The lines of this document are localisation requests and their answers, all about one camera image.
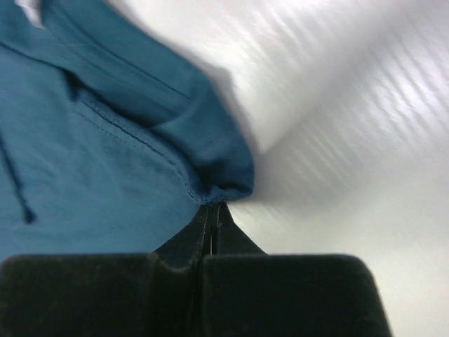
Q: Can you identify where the teal blue t shirt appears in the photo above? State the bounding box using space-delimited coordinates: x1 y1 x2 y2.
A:
1 1 254 258

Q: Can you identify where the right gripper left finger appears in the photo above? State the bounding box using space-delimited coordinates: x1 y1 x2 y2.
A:
1 206 213 336

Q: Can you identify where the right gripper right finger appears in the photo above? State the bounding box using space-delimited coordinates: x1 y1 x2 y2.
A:
201 204 391 336

